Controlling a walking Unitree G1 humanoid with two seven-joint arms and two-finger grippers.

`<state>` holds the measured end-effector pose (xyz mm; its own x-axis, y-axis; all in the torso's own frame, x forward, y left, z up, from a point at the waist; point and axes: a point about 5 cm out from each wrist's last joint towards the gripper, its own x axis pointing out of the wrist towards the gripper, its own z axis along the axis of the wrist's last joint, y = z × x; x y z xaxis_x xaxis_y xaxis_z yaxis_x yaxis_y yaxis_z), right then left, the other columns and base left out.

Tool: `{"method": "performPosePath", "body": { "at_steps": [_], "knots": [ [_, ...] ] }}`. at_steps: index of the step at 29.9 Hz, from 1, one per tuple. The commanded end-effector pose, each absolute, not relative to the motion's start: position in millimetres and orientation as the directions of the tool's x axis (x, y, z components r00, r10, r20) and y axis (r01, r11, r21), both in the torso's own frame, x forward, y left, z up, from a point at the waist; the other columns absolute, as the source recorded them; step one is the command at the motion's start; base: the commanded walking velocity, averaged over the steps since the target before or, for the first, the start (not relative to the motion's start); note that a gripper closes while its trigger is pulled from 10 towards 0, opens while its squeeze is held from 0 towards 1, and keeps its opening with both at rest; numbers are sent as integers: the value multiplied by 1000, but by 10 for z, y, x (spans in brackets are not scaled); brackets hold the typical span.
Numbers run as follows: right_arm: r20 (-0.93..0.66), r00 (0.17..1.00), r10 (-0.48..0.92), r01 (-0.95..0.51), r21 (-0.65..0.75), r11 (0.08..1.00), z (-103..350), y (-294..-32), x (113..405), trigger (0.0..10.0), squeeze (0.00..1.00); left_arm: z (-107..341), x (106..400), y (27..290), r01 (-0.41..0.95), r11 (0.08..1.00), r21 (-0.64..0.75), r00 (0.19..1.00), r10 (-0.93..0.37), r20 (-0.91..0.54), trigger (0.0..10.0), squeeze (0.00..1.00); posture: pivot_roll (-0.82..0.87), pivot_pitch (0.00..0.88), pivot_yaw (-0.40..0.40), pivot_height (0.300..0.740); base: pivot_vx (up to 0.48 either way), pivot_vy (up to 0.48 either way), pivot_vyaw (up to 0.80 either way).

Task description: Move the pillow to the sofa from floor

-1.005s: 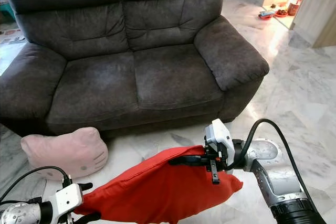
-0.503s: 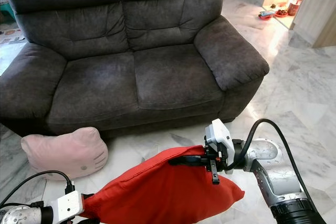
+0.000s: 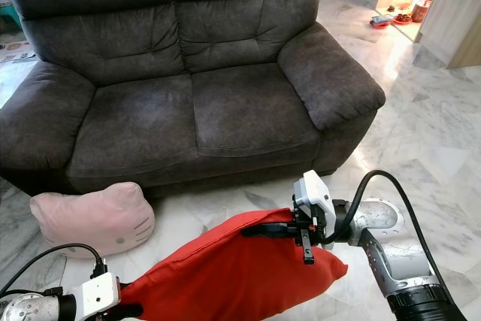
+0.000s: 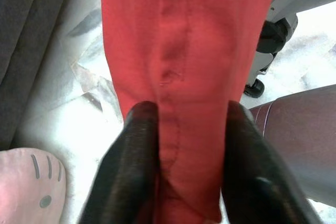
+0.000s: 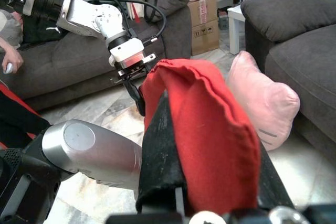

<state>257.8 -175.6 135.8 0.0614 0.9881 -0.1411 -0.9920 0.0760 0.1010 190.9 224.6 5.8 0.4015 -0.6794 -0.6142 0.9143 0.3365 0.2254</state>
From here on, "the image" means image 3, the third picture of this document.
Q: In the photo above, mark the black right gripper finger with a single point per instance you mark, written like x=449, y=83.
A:
x=270, y=231

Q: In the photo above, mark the red pillow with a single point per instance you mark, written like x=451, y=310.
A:
x=225, y=276

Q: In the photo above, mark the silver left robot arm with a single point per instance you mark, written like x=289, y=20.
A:
x=34, y=310

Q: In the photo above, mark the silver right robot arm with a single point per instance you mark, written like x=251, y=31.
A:
x=391, y=261

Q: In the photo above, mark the dark grey two-seat sofa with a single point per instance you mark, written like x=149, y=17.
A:
x=180, y=110

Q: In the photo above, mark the printed floor mat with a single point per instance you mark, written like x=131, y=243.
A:
x=15, y=52

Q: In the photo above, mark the red and blue bowl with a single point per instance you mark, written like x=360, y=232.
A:
x=381, y=22

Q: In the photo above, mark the brown red jar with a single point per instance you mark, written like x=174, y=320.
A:
x=421, y=10

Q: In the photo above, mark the green plastic chair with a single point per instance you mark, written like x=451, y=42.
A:
x=7, y=16

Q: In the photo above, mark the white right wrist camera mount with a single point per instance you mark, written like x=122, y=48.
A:
x=312, y=197

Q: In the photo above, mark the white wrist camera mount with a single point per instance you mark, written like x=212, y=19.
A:
x=96, y=296
x=312, y=197

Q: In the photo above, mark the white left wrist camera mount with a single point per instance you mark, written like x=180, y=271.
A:
x=96, y=296

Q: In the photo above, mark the light wooden wall panel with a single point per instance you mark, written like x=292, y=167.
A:
x=455, y=13

